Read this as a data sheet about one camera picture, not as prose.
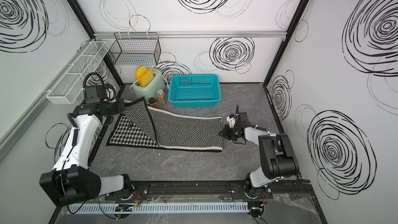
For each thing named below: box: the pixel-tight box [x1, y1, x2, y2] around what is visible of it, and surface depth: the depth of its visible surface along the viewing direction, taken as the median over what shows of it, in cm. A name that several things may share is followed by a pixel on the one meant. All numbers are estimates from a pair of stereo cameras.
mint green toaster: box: [132, 67, 167, 105], surface depth 103 cm
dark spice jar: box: [148, 97, 159, 109], surface depth 101 cm
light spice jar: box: [156, 89, 166, 105], surface depth 104 cm
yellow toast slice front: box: [137, 68, 154, 88], surface depth 98 cm
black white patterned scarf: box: [106, 96, 224, 152], surface depth 93 cm
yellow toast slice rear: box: [135, 65, 149, 80], surface depth 100 cm
